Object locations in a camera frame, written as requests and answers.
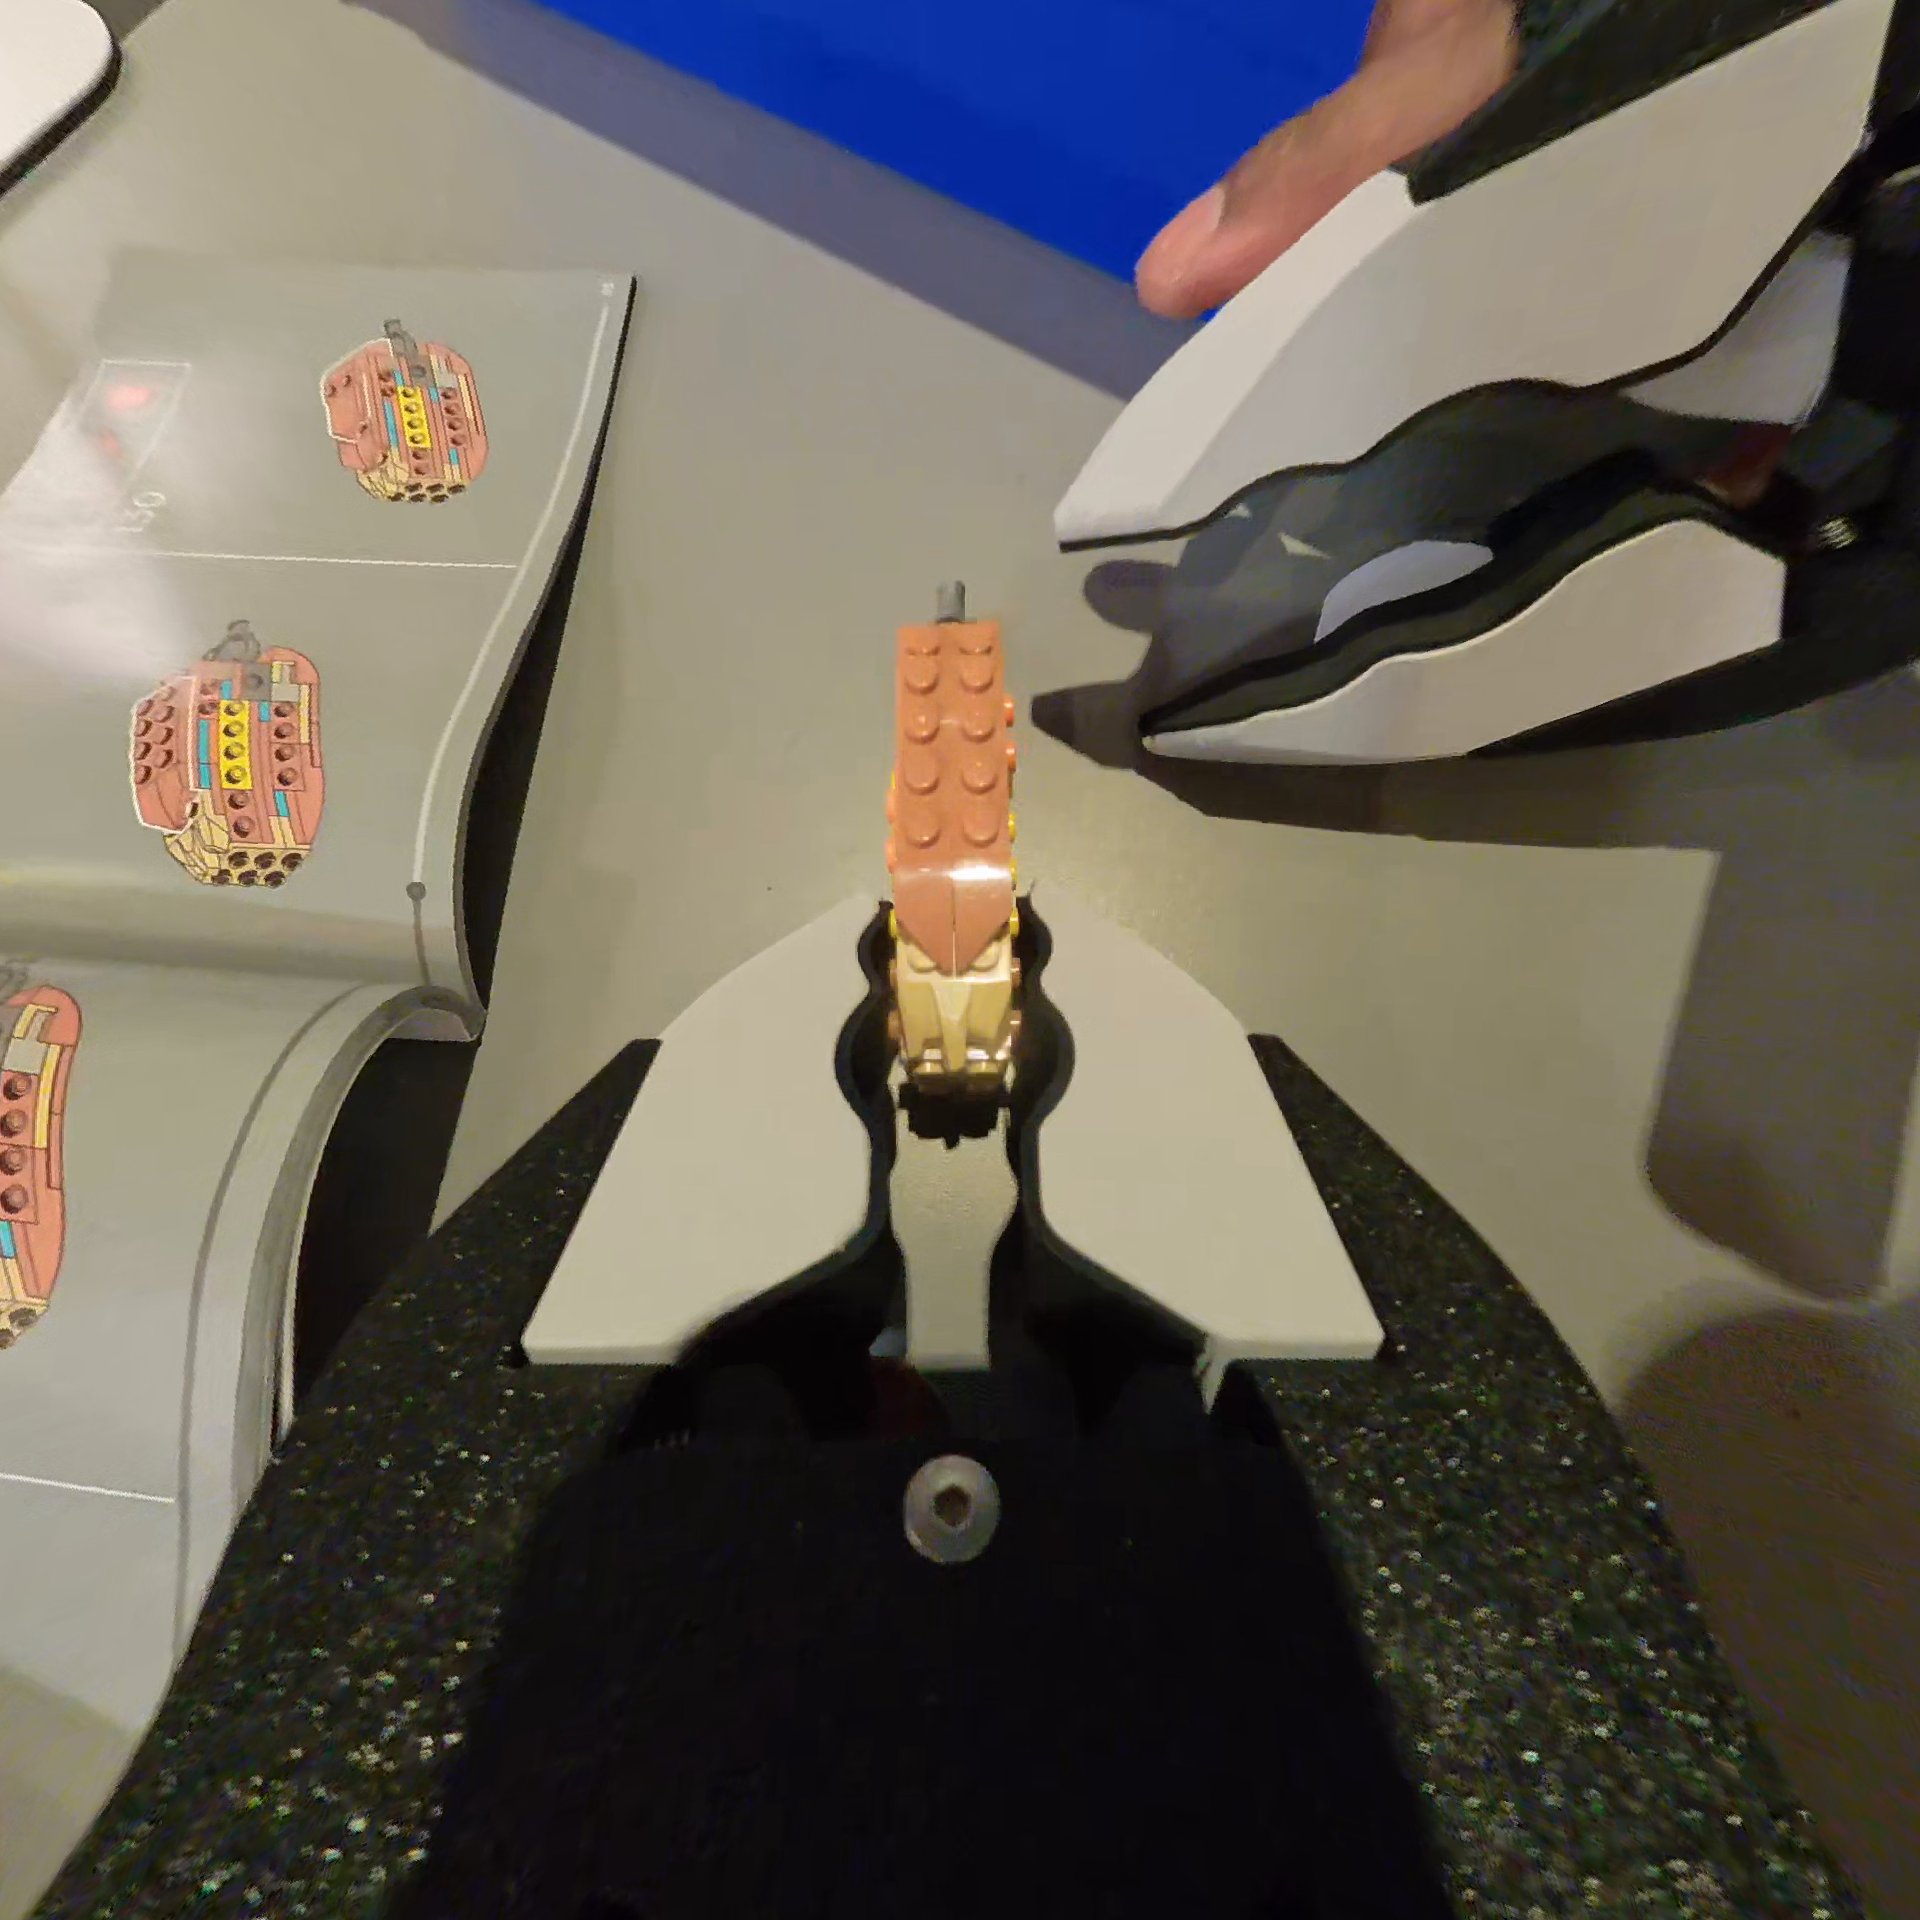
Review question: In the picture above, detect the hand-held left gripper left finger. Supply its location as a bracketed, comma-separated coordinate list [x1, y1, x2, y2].
[522, 896, 890, 1366]

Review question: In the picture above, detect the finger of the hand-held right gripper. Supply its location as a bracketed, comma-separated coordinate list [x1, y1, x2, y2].
[1141, 483, 1826, 767]
[1054, 63, 1884, 554]

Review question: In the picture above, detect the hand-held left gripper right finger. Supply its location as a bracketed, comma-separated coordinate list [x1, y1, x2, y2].
[1025, 885, 1385, 1363]

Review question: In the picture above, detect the blue plastic bin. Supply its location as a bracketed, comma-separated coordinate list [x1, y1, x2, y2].
[533, 0, 1413, 304]

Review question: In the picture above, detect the brown toy brick model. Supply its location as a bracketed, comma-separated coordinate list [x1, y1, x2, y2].
[885, 582, 1032, 1106]

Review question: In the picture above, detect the grey desk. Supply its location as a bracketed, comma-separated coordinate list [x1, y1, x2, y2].
[0, 0, 1920, 1920]

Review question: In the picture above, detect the person's right hand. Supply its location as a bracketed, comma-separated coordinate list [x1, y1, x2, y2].
[1131, 0, 1524, 320]

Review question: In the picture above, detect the grey instruction booklet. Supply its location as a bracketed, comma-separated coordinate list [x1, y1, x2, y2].
[0, 247, 640, 1788]

